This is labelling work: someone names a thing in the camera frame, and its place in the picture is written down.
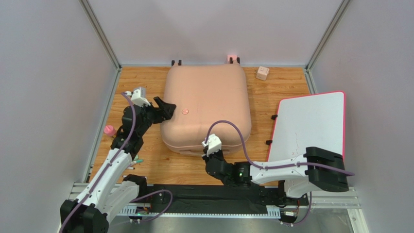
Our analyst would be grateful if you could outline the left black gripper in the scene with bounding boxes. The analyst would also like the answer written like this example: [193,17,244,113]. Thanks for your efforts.
[139,97,178,136]

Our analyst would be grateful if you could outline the white board pink edge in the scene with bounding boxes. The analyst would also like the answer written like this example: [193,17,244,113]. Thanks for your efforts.
[267,91,346,162]

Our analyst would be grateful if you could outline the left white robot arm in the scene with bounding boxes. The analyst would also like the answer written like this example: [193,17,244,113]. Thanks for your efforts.
[59,97,176,233]

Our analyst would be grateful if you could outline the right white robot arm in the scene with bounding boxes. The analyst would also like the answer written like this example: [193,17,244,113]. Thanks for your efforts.
[202,147,354,199]

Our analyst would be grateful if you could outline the pink suitcase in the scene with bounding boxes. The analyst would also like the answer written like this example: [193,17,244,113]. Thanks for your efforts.
[160,62,252,155]

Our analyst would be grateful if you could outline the green marker pens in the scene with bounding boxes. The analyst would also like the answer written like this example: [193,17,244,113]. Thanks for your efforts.
[127,159,143,170]

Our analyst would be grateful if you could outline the pink capped bottle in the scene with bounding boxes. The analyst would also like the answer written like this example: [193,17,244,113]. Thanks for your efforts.
[103,125,117,137]

